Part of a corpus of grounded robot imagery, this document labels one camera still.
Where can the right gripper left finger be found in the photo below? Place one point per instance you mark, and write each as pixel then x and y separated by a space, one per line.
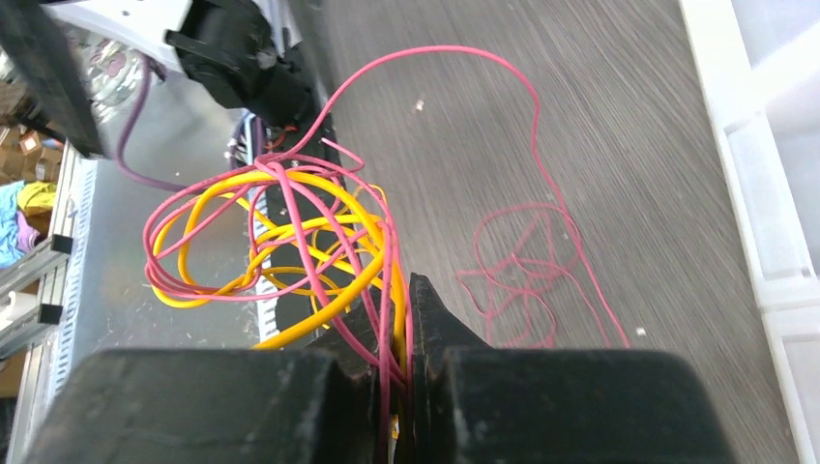
pixel 315 404

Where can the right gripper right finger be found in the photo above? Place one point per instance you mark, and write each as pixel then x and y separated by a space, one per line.
pixel 478 404

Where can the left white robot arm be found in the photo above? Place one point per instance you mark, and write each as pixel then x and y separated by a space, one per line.
pixel 239 51

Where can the white three-compartment tray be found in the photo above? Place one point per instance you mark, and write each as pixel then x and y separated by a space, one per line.
pixel 758 63

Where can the white slotted cable duct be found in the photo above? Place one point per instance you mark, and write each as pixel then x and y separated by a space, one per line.
pixel 80 204

